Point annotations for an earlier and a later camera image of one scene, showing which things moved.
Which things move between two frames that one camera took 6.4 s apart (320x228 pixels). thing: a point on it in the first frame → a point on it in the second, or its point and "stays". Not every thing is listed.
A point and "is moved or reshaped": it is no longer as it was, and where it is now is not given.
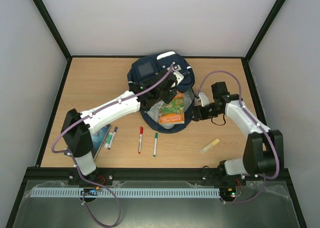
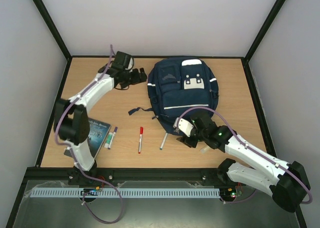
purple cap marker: (112, 138) stays
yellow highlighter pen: (209, 146) stays
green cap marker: (155, 150) → (163, 141)
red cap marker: (140, 139) stays
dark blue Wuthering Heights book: (98, 138) stays
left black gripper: (169, 99) → (137, 77)
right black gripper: (198, 111) → (187, 141)
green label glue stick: (109, 137) stays
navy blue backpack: (146, 65) is moved or reshaped
